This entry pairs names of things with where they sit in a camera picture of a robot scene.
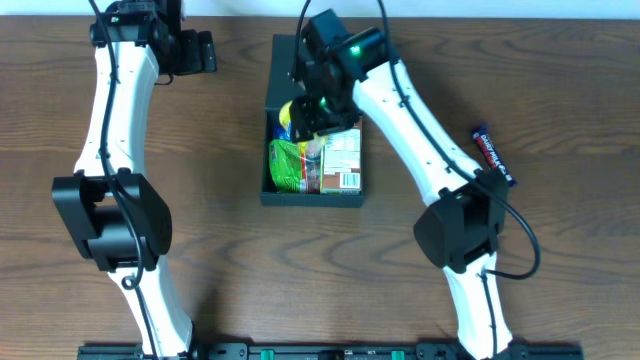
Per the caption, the blue Oreo cookie pack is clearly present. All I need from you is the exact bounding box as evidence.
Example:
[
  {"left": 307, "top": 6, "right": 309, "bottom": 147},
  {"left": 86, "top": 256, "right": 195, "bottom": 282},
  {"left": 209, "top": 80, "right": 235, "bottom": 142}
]
[{"left": 273, "top": 125, "right": 291, "bottom": 142}]

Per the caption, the purple Dairy Milk bar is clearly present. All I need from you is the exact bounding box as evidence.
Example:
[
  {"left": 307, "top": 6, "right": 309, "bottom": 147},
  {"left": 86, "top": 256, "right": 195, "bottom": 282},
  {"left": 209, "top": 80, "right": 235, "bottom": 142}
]
[{"left": 471, "top": 125, "right": 518, "bottom": 187}]

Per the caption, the black gift box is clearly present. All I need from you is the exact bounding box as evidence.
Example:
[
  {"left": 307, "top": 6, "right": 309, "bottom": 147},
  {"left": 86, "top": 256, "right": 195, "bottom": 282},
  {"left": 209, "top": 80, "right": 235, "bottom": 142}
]
[{"left": 260, "top": 34, "right": 364, "bottom": 208}]

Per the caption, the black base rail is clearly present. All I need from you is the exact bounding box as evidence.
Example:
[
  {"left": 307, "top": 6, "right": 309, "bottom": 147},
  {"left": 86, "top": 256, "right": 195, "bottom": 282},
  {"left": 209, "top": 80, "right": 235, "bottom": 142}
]
[{"left": 77, "top": 341, "right": 585, "bottom": 360}]

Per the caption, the green snack mix bag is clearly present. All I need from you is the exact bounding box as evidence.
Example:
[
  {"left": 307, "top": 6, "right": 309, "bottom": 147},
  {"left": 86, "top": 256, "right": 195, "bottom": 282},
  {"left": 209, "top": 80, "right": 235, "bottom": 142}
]
[{"left": 268, "top": 139, "right": 322, "bottom": 194}]

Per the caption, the yellow plastic jar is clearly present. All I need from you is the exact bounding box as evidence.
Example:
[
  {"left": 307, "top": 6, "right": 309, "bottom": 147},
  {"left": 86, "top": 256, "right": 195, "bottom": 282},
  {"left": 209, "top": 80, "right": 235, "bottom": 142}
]
[{"left": 278, "top": 99, "right": 329, "bottom": 161}]

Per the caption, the brown and white carton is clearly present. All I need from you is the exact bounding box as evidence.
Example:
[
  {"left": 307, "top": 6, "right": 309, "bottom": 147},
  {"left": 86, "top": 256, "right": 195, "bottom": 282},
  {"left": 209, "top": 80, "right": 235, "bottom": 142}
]
[{"left": 320, "top": 121, "right": 362, "bottom": 195}]

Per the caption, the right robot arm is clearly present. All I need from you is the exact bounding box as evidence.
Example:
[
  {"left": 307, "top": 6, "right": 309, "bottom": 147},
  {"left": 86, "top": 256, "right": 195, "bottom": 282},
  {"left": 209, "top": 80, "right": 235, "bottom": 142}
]
[{"left": 289, "top": 10, "right": 512, "bottom": 359}]

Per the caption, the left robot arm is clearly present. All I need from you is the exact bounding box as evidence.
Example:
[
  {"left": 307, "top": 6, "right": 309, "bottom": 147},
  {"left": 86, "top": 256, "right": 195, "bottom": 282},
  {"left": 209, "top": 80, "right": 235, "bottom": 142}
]
[{"left": 52, "top": 0, "right": 217, "bottom": 359}]

